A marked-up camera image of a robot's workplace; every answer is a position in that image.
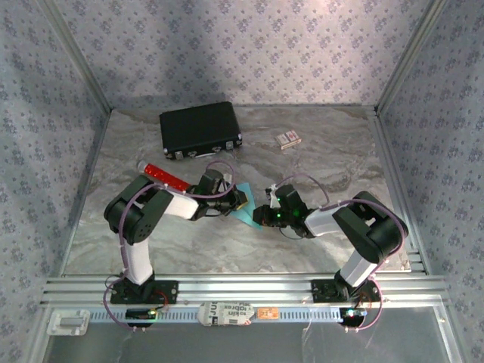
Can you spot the light blue paper sheet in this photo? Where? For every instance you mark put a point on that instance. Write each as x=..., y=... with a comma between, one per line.
x=244, y=216

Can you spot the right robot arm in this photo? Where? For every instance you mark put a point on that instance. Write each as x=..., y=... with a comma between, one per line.
x=357, y=270

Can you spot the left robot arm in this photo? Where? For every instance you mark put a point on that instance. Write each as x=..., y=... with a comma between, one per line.
x=138, y=261

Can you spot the red tube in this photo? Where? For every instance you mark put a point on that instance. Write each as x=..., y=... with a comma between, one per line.
x=162, y=174

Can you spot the small playing card box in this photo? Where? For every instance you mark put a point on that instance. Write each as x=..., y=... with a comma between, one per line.
x=288, y=139

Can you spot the black case with metal corners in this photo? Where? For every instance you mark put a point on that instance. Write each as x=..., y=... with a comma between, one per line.
x=198, y=128

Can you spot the orange tag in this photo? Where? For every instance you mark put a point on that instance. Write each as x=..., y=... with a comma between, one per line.
x=267, y=313

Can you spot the newspaper wrapped roll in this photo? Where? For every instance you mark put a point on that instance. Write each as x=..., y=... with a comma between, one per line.
x=225, y=313

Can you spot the right small controller board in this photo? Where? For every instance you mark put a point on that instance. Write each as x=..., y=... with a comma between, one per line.
x=353, y=314

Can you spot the small controller board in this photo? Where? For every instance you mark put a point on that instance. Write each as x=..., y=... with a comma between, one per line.
x=353, y=314
x=138, y=314

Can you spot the left small controller board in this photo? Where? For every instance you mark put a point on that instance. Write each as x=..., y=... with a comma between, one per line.
x=138, y=314

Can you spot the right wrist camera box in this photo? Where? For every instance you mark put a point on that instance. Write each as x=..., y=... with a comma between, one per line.
x=274, y=196

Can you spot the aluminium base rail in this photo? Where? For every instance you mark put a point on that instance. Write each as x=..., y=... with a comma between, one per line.
x=246, y=287

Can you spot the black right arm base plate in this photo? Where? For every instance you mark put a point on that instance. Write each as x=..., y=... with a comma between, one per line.
x=321, y=291

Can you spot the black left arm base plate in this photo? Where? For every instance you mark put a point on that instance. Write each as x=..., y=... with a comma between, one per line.
x=170, y=292

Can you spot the white plastic bracket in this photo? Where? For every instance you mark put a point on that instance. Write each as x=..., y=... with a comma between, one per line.
x=68, y=322

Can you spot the aluminium frame post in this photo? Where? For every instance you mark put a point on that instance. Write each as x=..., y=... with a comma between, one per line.
x=75, y=56
x=410, y=56

